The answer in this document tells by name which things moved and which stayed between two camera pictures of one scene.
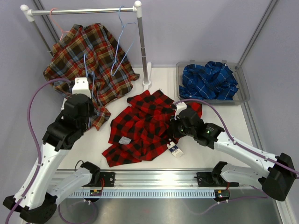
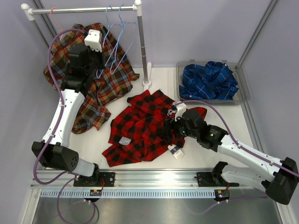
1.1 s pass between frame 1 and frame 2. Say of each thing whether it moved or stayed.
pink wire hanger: stayed
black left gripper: moved
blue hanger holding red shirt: moved
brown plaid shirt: stayed
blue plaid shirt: stayed
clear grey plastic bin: stayed
